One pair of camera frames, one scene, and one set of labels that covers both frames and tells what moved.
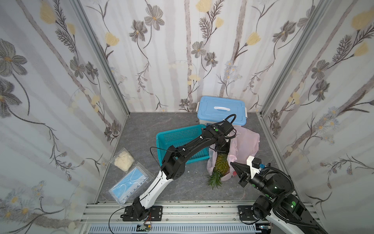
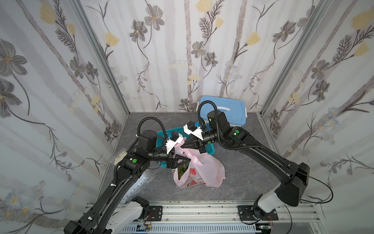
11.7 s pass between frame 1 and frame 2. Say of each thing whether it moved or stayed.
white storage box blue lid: stayed
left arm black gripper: moved
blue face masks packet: stayed
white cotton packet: stayed
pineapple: moved
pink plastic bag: moved
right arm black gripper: moved
